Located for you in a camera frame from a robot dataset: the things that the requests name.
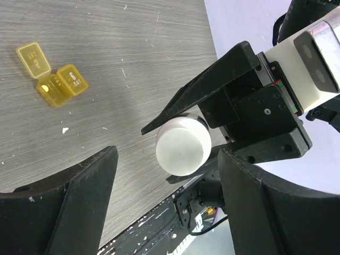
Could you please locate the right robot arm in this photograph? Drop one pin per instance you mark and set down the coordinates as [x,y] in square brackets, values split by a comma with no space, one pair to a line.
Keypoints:
[250,103]

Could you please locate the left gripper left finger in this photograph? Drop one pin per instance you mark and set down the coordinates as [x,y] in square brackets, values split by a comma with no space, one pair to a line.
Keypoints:
[63,213]

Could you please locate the white slotted cable duct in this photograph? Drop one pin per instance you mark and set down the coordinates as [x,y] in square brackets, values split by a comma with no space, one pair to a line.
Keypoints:
[182,246]

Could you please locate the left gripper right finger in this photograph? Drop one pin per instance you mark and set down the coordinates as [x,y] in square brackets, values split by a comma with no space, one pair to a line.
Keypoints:
[270,215]

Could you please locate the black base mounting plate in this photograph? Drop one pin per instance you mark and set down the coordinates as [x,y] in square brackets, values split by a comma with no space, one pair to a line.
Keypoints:
[191,209]

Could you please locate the white-capped dark pill bottle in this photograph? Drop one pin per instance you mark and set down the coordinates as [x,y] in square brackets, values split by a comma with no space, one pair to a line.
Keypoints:
[183,144]

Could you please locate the small yellow pill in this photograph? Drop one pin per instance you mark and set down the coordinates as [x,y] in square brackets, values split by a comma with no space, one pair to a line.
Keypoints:
[45,88]

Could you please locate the yellow two-compartment pill box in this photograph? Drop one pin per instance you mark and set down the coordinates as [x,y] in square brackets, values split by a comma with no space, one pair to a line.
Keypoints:
[63,85]

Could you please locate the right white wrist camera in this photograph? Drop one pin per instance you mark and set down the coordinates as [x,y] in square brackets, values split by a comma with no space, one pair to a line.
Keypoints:
[306,47]

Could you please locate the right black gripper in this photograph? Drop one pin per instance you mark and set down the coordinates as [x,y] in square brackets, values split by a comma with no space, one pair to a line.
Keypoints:
[249,102]

